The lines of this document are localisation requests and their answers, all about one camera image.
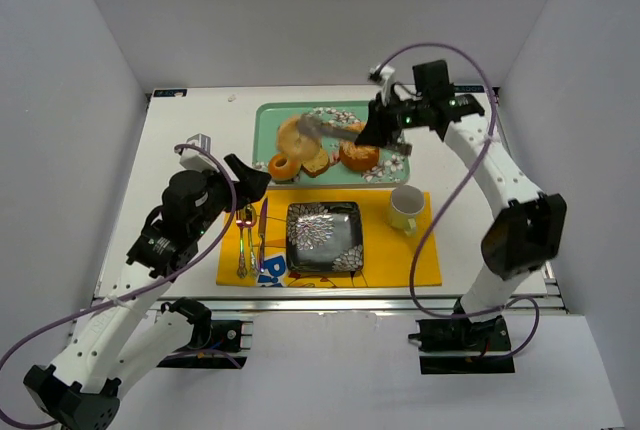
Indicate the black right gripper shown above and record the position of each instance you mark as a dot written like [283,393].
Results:
[388,117]

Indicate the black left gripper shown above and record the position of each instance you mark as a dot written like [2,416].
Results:
[232,185]

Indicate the pale glazed bagel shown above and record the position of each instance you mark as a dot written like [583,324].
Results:
[294,144]

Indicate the silver metal tongs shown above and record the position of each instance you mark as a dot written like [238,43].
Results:
[313,127]

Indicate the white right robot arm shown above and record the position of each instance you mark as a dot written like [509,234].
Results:
[528,222]

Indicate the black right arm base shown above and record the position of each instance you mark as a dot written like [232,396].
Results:
[458,347]

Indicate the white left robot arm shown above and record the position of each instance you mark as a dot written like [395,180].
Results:
[83,386]

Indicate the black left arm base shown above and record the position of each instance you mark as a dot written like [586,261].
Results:
[214,343]

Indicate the brown bread slice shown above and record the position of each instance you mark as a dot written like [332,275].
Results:
[316,165]

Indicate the blue right corner sticker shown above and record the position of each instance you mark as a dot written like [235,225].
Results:
[464,89]

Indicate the blue corner sticker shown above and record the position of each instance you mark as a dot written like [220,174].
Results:
[464,89]
[170,93]

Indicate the iridescent spoon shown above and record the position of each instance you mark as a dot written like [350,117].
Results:
[250,222]

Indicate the orange donut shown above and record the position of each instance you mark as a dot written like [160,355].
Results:
[283,168]

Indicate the iridescent knife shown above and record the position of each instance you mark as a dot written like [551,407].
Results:
[262,224]

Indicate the green floral tray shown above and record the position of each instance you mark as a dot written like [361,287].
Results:
[392,169]

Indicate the yellow placemat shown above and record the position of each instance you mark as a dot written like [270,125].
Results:
[388,252]

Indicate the sugar-topped bundt cake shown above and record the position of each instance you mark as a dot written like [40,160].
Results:
[358,158]

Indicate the black floral square plate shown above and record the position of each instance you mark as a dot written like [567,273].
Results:
[324,237]

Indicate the iridescent fork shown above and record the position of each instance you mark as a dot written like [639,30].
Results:
[240,223]

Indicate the pale yellow mug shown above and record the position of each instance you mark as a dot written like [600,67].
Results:
[405,206]

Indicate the blue left corner sticker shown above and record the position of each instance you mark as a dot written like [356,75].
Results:
[170,93]

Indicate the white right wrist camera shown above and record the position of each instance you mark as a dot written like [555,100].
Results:
[384,77]

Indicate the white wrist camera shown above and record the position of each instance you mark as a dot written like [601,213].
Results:
[191,159]
[384,77]

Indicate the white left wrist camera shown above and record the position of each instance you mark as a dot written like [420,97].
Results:
[191,159]

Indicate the aluminium table frame rail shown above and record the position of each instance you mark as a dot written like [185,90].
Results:
[263,300]

